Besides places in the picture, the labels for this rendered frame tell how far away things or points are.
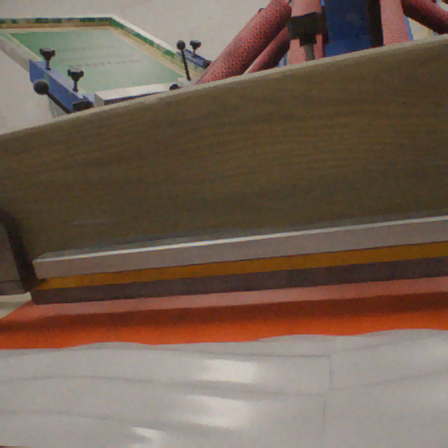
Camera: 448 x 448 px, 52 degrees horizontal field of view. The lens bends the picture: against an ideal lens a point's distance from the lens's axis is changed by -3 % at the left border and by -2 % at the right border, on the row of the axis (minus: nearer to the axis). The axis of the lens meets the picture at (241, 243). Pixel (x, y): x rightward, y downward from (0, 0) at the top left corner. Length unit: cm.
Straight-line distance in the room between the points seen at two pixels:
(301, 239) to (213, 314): 6
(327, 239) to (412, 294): 5
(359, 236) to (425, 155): 4
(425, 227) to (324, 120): 6
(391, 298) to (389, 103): 8
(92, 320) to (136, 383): 10
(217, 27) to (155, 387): 445
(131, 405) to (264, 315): 8
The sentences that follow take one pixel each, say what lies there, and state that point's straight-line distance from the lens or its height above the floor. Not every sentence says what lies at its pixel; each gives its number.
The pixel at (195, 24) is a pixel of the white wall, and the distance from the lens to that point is 464.
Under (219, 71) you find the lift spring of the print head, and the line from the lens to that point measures 86.
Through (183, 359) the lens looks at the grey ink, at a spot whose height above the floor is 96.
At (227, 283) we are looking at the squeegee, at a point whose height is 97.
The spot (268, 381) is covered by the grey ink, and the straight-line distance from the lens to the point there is 16.
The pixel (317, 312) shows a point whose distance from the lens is 21.
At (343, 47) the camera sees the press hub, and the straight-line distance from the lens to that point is 100.
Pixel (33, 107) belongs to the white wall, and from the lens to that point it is 552.
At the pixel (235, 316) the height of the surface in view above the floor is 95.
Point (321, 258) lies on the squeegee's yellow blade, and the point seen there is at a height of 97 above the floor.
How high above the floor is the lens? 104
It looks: 16 degrees down
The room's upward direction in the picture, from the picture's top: 11 degrees counter-clockwise
